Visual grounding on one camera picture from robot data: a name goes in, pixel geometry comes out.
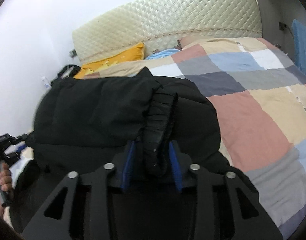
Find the cream quilted headboard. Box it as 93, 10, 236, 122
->
72, 0, 262, 64

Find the wall socket plate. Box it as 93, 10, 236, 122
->
69, 49, 77, 58

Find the blue cloth by bed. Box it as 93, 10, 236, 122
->
292, 19, 306, 77

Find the black padded jacket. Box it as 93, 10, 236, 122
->
9, 68, 256, 232

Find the light blue pillow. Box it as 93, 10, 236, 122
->
145, 48, 180, 60

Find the white spray bottle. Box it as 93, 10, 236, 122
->
41, 76, 51, 89

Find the black bag on nightstand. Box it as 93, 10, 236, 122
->
50, 64, 81, 86

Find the patchwork plaid bed cover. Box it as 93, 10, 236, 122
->
2, 36, 306, 240

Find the person's left hand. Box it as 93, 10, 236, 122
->
0, 163, 13, 217

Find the yellow pillow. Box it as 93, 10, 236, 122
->
73, 43, 145, 79

